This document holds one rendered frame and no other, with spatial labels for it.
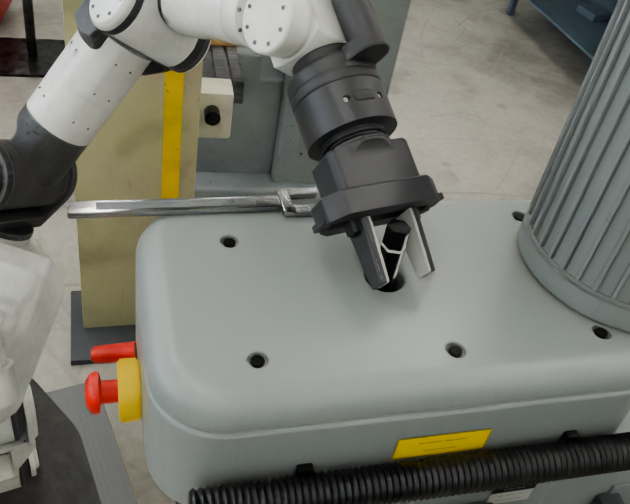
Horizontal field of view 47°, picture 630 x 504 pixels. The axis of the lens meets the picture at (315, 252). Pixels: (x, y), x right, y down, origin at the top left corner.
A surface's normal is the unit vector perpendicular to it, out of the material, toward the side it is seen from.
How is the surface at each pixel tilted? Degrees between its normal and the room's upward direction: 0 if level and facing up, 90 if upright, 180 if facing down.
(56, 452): 0
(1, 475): 28
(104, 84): 95
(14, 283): 58
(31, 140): 62
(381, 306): 0
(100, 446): 0
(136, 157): 90
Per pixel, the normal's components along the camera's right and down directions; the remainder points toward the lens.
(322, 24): 0.66, -0.38
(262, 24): -0.69, 0.05
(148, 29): 0.46, 0.70
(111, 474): 0.15, -0.76
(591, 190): -0.87, 0.20
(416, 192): 0.37, -0.33
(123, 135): 0.24, 0.65
